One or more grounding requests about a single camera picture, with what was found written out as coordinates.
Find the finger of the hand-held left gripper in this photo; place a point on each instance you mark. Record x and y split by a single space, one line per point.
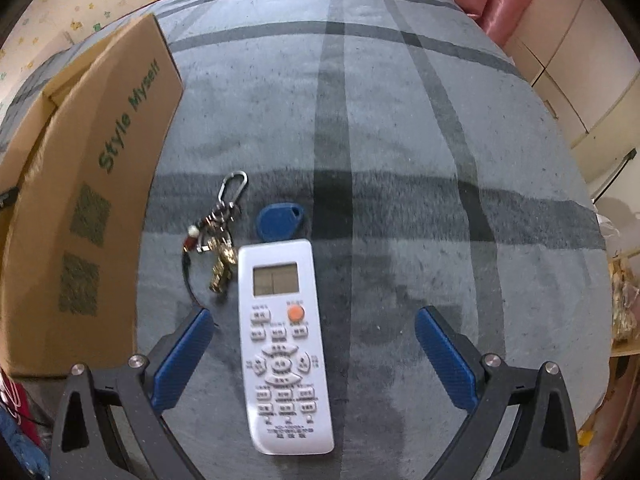
7 197

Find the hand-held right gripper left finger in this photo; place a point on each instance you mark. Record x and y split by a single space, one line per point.
182 360

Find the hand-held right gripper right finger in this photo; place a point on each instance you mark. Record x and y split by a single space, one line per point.
445 355

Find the brown cardboard box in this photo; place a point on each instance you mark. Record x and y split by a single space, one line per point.
75 160

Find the key bunch with carabiner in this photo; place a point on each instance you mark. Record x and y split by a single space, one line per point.
222 260

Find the white remote control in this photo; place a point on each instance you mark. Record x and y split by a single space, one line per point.
285 310

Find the blue key fob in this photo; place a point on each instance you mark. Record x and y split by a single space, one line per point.
277 221

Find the red cloth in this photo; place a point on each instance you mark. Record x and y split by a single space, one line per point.
17 400

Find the blue cloth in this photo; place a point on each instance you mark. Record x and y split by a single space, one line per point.
20 450

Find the clear plastic bag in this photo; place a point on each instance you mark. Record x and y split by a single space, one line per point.
625 300

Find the grey plaid blanket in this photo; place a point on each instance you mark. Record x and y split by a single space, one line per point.
400 135

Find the thin black rod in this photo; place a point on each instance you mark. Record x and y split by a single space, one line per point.
617 172

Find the cream cabinet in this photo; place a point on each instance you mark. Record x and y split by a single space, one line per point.
575 85

